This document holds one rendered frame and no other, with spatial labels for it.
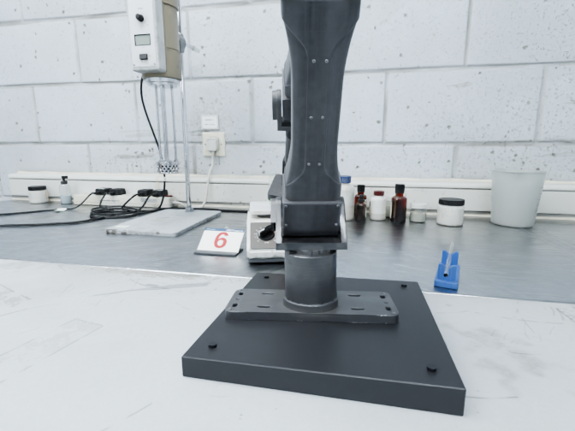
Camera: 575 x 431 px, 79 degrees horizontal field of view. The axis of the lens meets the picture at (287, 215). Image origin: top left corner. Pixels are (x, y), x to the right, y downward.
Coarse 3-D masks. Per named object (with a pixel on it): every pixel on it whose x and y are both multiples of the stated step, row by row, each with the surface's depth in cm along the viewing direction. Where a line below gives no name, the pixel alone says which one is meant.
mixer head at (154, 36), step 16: (128, 0) 84; (144, 0) 83; (160, 0) 85; (176, 0) 90; (128, 16) 85; (144, 16) 84; (160, 16) 86; (176, 16) 91; (144, 32) 85; (160, 32) 86; (176, 32) 91; (144, 48) 85; (160, 48) 86; (176, 48) 92; (144, 64) 86; (160, 64) 86; (176, 64) 92; (160, 80) 90; (176, 80) 93
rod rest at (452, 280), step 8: (456, 256) 61; (440, 264) 54; (456, 264) 61; (440, 272) 55; (448, 272) 54; (456, 272) 54; (440, 280) 54; (448, 280) 54; (456, 280) 54; (456, 288) 53
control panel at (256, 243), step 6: (252, 222) 70; (258, 222) 70; (264, 222) 70; (252, 228) 68; (258, 228) 68; (252, 234) 67; (282, 234) 68; (252, 240) 66; (258, 240) 66; (264, 240) 66; (270, 240) 66; (252, 246) 65; (258, 246) 65; (264, 246) 65; (270, 246) 65
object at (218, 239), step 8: (208, 232) 75; (216, 232) 75; (224, 232) 75; (232, 232) 74; (208, 240) 74; (216, 240) 74; (224, 240) 73; (232, 240) 73; (216, 248) 72; (224, 248) 72; (232, 248) 72
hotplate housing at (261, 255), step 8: (248, 216) 76; (256, 216) 73; (264, 216) 73; (248, 224) 70; (248, 232) 68; (248, 240) 67; (248, 248) 65; (248, 256) 65; (256, 256) 64; (264, 256) 65; (272, 256) 65; (280, 256) 65
